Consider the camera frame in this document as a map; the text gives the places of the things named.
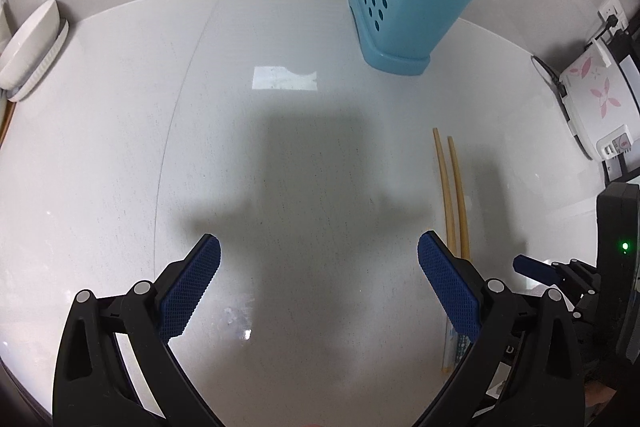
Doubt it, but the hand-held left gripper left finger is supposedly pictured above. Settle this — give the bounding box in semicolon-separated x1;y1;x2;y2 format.
52;233;223;427

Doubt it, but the brown wooden chopstick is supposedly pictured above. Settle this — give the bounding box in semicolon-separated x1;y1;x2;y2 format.
432;127;458;375

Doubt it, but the round wooden board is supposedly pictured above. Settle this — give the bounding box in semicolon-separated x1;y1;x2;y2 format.
0;101;14;148

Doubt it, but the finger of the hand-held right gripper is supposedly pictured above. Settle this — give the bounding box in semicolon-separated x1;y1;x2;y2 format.
513;255;599;303

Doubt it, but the black power cable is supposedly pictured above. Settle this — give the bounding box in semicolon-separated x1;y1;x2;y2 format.
530;54;569;98

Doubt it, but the white ribbed plate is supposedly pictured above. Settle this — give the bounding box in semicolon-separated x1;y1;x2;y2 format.
7;19;71;103

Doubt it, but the person's right forearm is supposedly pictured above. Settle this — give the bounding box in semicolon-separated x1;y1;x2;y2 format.
584;379;623;427

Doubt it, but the white wall socket with plugs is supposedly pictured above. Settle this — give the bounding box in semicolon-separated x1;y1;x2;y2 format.
598;0;629;34

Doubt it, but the large white bowl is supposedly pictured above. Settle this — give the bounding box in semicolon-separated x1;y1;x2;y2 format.
0;0;60;90

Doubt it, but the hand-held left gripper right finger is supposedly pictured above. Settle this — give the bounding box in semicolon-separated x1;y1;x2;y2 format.
417;229;587;427

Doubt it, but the white floral rice cooker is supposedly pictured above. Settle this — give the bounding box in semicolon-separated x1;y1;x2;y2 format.
557;18;640;161

